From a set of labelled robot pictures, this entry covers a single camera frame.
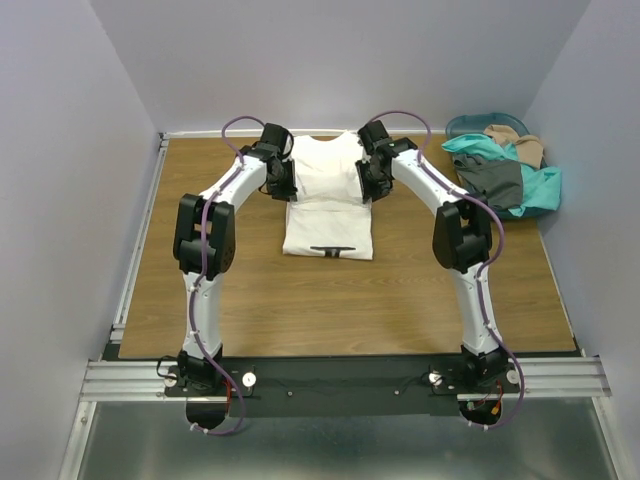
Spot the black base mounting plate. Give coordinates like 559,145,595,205
156,353,520,430

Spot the teal t shirt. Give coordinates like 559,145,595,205
442,133,562,219

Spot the white t shirt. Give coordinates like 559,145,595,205
282,131,374,261

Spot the aluminium front frame rail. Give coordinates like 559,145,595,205
80,357,611,403

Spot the tan t shirt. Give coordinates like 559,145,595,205
484,124,544,170

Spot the teal plastic basket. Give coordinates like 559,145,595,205
445,111,551,219

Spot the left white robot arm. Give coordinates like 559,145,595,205
173,123,297,370

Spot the dark grey t shirt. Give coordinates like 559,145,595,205
452,153,524,211

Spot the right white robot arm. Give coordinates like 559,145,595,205
356,120,508,387

